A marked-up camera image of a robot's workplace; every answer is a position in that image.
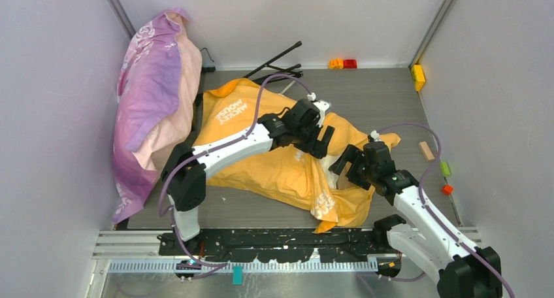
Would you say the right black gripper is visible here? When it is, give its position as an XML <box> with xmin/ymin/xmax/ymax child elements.
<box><xmin>329</xmin><ymin>144</ymin><xmax>378</xmax><ymax>191</ymax></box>

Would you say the orange Mickey pillowcase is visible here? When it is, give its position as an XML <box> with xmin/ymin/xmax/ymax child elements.
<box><xmin>195</xmin><ymin>78</ymin><xmax>374</xmax><ymax>233</ymax></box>

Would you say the white quilted pillow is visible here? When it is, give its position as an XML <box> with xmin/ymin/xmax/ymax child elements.
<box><xmin>319</xmin><ymin>156</ymin><xmax>354</xmax><ymax>190</ymax></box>

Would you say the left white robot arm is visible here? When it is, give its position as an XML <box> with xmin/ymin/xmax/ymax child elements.
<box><xmin>161</xmin><ymin>98</ymin><xmax>334</xmax><ymax>255</ymax></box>

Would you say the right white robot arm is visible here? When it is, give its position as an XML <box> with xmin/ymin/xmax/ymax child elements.
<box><xmin>328</xmin><ymin>141</ymin><xmax>503</xmax><ymax>297</ymax></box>

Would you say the pink purple pillow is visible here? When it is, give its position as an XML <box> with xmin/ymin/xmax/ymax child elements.
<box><xmin>112</xmin><ymin>8</ymin><xmax>202</xmax><ymax>224</ymax></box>

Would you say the wooden block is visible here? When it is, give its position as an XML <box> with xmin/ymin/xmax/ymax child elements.
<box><xmin>418</xmin><ymin>141</ymin><xmax>435</xmax><ymax>161</ymax></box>

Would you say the orange toy block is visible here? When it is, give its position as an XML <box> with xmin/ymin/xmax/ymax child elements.
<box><xmin>328</xmin><ymin>58</ymin><xmax>344</xmax><ymax>69</ymax></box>

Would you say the green block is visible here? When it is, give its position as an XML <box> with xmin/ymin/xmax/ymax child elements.
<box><xmin>440</xmin><ymin>161</ymin><xmax>451</xmax><ymax>178</ymax></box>

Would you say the red toy block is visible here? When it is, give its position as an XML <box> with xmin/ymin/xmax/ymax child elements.
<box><xmin>343</xmin><ymin>59</ymin><xmax>357</xmax><ymax>69</ymax></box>

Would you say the black folded tripod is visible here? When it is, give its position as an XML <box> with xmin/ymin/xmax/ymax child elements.
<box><xmin>190</xmin><ymin>41</ymin><xmax>304</xmax><ymax>128</ymax></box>

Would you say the orange-red block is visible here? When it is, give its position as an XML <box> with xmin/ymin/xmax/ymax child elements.
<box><xmin>441</xmin><ymin>184</ymin><xmax>454</xmax><ymax>196</ymax></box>

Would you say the yellow block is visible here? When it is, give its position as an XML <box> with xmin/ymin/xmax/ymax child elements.
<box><xmin>410</xmin><ymin>64</ymin><xmax>426</xmax><ymax>92</ymax></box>

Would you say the teal block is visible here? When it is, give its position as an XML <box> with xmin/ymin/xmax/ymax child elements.
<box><xmin>232</xmin><ymin>265</ymin><xmax>243</xmax><ymax>286</ymax></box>

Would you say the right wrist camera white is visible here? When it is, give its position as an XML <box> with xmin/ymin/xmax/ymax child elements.
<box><xmin>368</xmin><ymin>130</ymin><xmax>381</xmax><ymax>142</ymax></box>

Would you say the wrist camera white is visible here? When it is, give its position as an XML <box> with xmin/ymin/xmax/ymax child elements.
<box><xmin>368</xmin><ymin>130</ymin><xmax>381</xmax><ymax>142</ymax></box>
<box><xmin>306</xmin><ymin>93</ymin><xmax>331</xmax><ymax>127</ymax></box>

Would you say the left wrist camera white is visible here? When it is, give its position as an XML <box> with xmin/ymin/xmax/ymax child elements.
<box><xmin>306</xmin><ymin>93</ymin><xmax>331</xmax><ymax>127</ymax></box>

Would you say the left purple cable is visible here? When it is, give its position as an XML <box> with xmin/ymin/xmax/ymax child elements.
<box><xmin>157</xmin><ymin>73</ymin><xmax>315</xmax><ymax>280</ymax></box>

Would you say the white slotted cable duct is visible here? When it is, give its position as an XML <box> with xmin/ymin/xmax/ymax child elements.
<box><xmin>107</xmin><ymin>257</ymin><xmax>378</xmax><ymax>273</ymax></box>

